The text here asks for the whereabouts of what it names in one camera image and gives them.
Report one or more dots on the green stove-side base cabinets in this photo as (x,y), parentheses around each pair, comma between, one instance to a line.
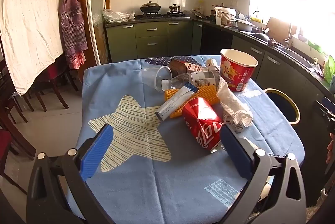
(151,41)

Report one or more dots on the small white plastic bottle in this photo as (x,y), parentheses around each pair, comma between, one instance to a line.
(211,64)

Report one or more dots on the blue trash bin yellow rim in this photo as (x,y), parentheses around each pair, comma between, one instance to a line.
(294,109)

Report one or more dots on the black gas stove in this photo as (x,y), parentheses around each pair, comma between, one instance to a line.
(162,15)

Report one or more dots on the printed paper packet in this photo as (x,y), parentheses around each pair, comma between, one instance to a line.
(228,118)

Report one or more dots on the green sink-side base cabinets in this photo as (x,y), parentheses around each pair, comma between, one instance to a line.
(288,69)

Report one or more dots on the brown wrapper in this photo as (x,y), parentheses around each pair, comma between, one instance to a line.
(178,65)

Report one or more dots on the white hanging sheet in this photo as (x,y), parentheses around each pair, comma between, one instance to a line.
(31,17)

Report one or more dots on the black wok with lid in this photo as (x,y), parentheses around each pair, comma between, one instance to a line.
(150,7)

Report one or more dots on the yellow waffle sponge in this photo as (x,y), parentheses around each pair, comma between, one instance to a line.
(206,92)

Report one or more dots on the red paper bucket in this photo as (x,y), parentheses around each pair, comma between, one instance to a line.
(236,72)

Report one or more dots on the black pan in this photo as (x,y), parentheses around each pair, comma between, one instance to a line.
(260,37)

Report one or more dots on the dark wooden chair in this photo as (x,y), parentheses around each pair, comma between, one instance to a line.
(56,82)
(13,98)

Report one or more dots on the clear plastic cup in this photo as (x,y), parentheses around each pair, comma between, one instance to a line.
(157,75)

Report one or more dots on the checkered apron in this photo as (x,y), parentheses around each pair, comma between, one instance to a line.
(72,22)

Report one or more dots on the steel kitchen sink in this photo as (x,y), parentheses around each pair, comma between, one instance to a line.
(298,55)

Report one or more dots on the white plastic bucket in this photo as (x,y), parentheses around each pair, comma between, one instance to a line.
(223,16)

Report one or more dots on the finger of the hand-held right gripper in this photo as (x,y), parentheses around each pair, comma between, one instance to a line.
(325,106)

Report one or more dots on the person's right hand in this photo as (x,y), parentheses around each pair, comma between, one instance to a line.
(331,149)

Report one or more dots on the red soda can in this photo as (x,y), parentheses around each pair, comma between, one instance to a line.
(201,122)

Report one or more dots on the green plastic basket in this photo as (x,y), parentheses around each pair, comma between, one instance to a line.
(330,69)

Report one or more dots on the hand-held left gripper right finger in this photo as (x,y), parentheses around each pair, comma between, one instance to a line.
(235,156)

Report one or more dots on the white enamel basin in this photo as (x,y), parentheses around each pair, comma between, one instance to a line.
(244,25)

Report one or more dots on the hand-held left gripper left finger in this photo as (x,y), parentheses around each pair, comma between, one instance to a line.
(96,153)

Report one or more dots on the wooden cutting board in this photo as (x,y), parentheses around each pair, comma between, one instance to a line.
(277,28)

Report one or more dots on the clear plastic bottle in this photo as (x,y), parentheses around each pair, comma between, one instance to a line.
(204,79)

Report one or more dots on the brown clay pot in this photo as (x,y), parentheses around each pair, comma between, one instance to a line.
(174,8)

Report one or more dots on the clear plastic bags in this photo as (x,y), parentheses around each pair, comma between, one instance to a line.
(116,16)

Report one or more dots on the white tube with blue end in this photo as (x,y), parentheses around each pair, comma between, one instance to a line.
(172,103)

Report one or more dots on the small white red carton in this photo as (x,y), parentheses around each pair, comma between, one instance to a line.
(195,66)

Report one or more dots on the steel faucet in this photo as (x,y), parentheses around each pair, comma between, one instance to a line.
(289,35)

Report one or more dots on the wooden chair with red seat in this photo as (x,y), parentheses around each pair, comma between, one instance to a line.
(7,143)

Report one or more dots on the blue star-print tablecloth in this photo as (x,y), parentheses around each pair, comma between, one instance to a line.
(183,187)

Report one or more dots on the white tissue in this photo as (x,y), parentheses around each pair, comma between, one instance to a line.
(233,103)

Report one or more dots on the glass pot lid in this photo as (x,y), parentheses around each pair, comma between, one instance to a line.
(198,14)

